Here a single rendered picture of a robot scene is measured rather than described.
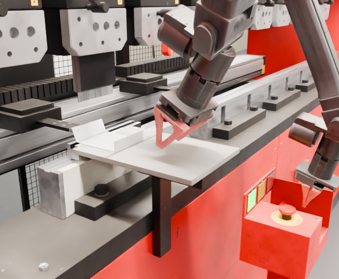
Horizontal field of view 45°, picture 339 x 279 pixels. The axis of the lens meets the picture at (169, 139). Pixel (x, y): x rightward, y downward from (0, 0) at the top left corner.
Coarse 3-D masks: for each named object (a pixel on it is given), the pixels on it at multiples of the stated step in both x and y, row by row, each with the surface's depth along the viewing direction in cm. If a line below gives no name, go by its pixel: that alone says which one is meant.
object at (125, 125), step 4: (120, 124) 94; (124, 124) 94; (128, 124) 95; (132, 124) 94; (136, 124) 94; (140, 124) 95; (108, 128) 90; (112, 128) 91; (116, 128) 92; (124, 128) 91; (68, 144) 81; (72, 144) 81; (76, 144) 82; (68, 148) 81; (72, 148) 81; (68, 152) 82; (72, 152) 81; (68, 156) 82; (72, 156) 81; (76, 156) 81
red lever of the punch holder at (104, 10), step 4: (88, 0) 69; (92, 0) 68; (96, 0) 69; (88, 4) 71; (92, 4) 69; (96, 4) 69; (100, 4) 69; (104, 4) 69; (108, 4) 70; (88, 8) 71; (92, 8) 70; (96, 8) 70; (100, 8) 69; (104, 8) 69; (108, 8) 70; (96, 12) 70; (100, 12) 70; (104, 12) 70
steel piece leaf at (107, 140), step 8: (96, 136) 85; (104, 136) 85; (112, 136) 85; (120, 136) 85; (128, 136) 79; (136, 136) 81; (88, 144) 80; (96, 144) 80; (104, 144) 80; (112, 144) 80; (120, 144) 77; (128, 144) 79
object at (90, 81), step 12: (72, 60) 78; (84, 60) 78; (96, 60) 80; (108, 60) 83; (84, 72) 78; (96, 72) 81; (108, 72) 84; (84, 84) 79; (96, 84) 82; (108, 84) 84; (84, 96) 81; (96, 96) 84
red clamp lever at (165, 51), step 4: (156, 12) 88; (160, 12) 87; (164, 12) 86; (160, 16) 87; (164, 44) 89; (164, 48) 89; (168, 48) 88; (164, 52) 89; (168, 52) 89; (172, 52) 89
